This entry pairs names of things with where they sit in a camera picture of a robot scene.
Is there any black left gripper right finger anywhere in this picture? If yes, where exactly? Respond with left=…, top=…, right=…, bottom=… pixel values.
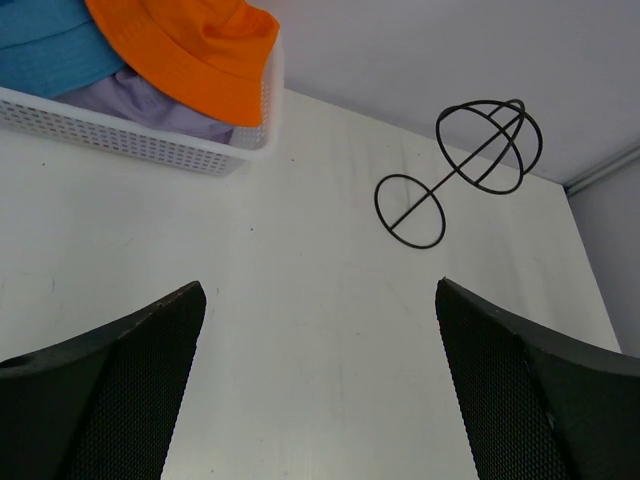
left=435, top=279, right=639, bottom=479

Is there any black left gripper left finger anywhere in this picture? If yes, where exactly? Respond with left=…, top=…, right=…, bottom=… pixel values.
left=1, top=281, right=206, bottom=479

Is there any lilac bucket hat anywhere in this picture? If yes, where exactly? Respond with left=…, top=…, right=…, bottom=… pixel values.
left=55, top=67, right=235, bottom=144

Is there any blue bucket hat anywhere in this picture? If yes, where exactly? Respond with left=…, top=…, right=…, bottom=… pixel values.
left=1, top=0, right=125, bottom=98

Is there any orange bucket hat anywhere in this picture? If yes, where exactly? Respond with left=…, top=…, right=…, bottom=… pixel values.
left=86, top=0, right=280, bottom=127

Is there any white perforated plastic basket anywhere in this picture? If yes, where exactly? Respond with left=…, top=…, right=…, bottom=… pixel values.
left=1, top=39, right=285, bottom=177

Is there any black wire hat stand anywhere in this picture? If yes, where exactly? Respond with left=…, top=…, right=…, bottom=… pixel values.
left=374, top=98, right=544, bottom=250

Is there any aluminium frame post right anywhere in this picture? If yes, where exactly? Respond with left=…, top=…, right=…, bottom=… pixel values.
left=564, top=144, right=639, bottom=198

